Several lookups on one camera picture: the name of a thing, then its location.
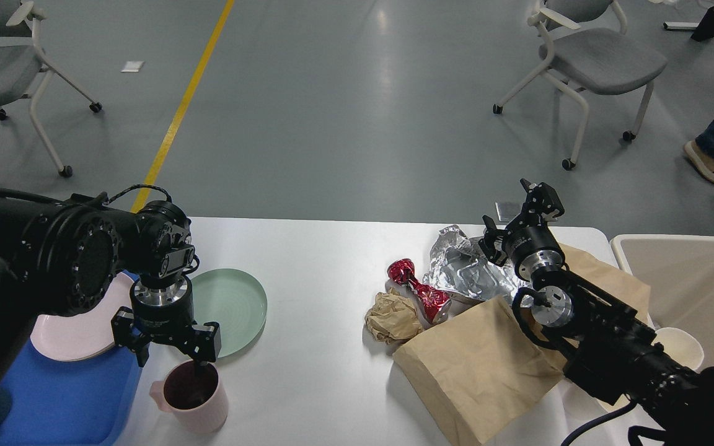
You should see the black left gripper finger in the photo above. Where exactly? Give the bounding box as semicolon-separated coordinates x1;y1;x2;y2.
175;321;221;377
111;308;151;368

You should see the front brown paper bag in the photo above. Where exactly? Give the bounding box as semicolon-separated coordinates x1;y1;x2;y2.
393;300;566;445

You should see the green plate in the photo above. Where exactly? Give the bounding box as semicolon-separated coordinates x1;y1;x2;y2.
191;268;268;359

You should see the metal floor socket plate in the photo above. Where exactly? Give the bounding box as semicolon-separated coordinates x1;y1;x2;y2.
495;201;522;224

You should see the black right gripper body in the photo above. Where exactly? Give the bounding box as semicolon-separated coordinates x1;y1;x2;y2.
503;225;566;281

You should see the grey chair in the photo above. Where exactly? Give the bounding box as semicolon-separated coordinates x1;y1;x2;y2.
493;1;667;170
0;1;102;178

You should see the pink plate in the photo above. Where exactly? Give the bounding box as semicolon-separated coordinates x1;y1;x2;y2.
29;272;135;362

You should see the blue plastic tray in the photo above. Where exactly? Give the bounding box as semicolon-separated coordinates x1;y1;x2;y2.
0;340;142;445

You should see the beige plastic bin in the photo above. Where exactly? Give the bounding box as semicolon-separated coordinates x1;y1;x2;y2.
611;234;714;367

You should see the grey chair left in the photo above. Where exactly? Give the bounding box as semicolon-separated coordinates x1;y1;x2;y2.
0;1;102;178

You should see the rear brown paper bag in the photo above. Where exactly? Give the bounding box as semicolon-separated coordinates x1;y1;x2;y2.
518;243;651;372

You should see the pink mug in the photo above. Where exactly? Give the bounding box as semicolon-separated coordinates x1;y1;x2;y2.
148;361;229;434

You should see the brown paper bag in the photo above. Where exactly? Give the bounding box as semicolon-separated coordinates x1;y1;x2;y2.
518;243;651;372
393;300;566;445

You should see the crumpled aluminium foil tray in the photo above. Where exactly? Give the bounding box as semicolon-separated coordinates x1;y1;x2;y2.
422;225;527;305

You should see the crumpled brown paper ball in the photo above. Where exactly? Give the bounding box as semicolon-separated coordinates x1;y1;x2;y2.
364;287;425;344

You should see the red foil wrapper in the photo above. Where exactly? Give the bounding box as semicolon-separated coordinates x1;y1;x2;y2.
386;258;451;325

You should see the grey chair right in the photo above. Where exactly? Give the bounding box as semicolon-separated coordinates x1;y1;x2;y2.
493;1;667;170

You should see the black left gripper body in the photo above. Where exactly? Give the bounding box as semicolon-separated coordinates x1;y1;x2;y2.
130;276;195;348

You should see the white paper cup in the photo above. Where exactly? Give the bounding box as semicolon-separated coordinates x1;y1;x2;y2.
655;327;705;372

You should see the desk foot top right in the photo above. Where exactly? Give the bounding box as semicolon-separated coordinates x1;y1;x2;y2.
662;1;714;42

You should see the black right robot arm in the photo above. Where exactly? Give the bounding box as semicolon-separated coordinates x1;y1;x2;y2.
478;180;714;445

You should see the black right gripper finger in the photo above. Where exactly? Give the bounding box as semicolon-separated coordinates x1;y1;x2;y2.
478;215;508;268
510;178;566;230

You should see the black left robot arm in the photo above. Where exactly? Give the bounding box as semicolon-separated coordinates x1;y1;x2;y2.
0;188;221;381

